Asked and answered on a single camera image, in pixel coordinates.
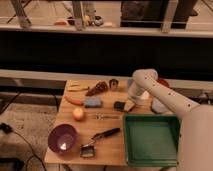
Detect black eraser block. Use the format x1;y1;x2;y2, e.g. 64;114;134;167
113;101;125;111

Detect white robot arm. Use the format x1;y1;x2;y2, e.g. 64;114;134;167
128;69;213;171

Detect white cup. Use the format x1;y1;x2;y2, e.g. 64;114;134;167
140;91;149;100

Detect small metal cup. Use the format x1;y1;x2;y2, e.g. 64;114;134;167
109;79;119;90

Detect grey blue cloth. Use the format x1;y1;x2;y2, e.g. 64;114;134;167
151;98;169;113

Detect silver fork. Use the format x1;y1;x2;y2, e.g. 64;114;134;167
94;114;120;119

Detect bunch of dark grapes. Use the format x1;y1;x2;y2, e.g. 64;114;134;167
86;81;108;96

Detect red bowl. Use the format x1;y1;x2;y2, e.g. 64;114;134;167
157;78;169;87

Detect blue sponge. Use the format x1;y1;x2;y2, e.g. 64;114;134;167
84;97;102;108

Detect green plastic tray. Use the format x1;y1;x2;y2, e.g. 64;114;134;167
123;114;180;167

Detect orange carrot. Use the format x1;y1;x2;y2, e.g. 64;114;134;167
65;96;84;106

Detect yellow banana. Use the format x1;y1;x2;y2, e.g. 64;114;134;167
68;85;89;92

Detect purple bowl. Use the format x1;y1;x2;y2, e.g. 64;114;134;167
48;124;77;155

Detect black handled peeler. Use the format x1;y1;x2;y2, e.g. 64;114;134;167
80;128;120;158

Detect black floor cable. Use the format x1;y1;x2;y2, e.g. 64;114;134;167
0;122;48;171

